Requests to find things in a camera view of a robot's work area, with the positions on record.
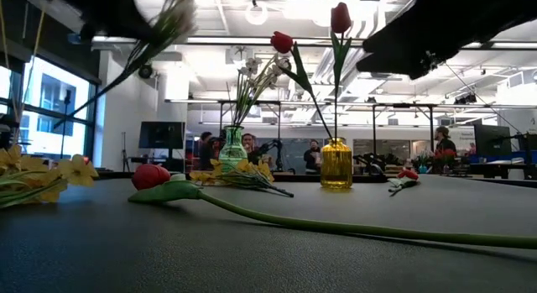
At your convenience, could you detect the green glass vase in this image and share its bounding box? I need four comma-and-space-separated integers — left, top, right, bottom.
217, 124, 249, 175

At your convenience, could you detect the black metal station frame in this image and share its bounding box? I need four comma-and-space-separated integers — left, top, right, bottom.
371, 102, 435, 154

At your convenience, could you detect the red flower bouquet in pot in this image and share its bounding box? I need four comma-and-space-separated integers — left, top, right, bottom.
413, 148, 458, 175

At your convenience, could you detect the yellow glass vase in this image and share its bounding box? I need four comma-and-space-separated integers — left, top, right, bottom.
320, 137, 354, 190

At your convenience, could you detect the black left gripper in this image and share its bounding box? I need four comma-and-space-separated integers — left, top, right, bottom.
83, 0, 169, 45

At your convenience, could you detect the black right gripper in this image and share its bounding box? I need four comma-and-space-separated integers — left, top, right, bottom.
356, 0, 537, 80

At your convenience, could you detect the red artificial tulip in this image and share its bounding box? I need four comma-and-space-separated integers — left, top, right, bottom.
128, 163, 537, 251
329, 2, 353, 141
270, 30, 335, 141
386, 168, 420, 198

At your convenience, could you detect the thin black tripod stand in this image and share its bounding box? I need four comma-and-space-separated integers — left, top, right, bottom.
120, 131, 132, 172

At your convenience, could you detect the white ring ceiling light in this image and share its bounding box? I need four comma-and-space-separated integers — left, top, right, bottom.
245, 3, 269, 26

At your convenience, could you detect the blue desk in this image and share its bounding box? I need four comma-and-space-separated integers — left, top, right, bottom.
469, 154, 537, 181

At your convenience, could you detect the black ceiling spotlight cluster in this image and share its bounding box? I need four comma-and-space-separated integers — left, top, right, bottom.
452, 93, 477, 106

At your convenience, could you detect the yellow artificial flower bunch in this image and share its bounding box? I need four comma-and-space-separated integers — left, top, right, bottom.
0, 144, 100, 210
188, 157, 295, 199

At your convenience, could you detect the person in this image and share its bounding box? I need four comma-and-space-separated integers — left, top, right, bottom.
434, 125, 458, 160
241, 133, 263, 166
303, 139, 323, 175
196, 131, 220, 172

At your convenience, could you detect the black computer monitor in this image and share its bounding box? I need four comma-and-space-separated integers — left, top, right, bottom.
473, 123, 512, 158

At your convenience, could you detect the black framed window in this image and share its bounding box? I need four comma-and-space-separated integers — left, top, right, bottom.
0, 53, 98, 170

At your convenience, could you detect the white artificial flower bunch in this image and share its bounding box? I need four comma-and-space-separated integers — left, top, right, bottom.
232, 53, 292, 130
53, 0, 198, 130

